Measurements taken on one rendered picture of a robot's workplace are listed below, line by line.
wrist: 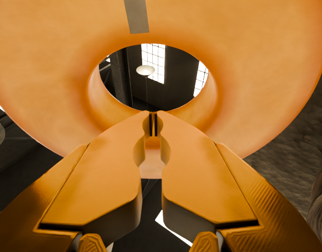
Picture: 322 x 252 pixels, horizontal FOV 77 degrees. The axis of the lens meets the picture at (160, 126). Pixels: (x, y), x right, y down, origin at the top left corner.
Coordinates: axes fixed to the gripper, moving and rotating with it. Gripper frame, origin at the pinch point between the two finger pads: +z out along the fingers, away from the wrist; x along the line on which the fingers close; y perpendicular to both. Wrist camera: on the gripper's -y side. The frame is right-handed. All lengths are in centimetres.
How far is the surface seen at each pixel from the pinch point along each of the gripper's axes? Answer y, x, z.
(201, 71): 201, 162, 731
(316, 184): 26.6, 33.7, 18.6
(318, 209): 27.1, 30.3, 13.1
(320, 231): 33.8, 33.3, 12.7
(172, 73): 233, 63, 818
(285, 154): 28, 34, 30
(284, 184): 39, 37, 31
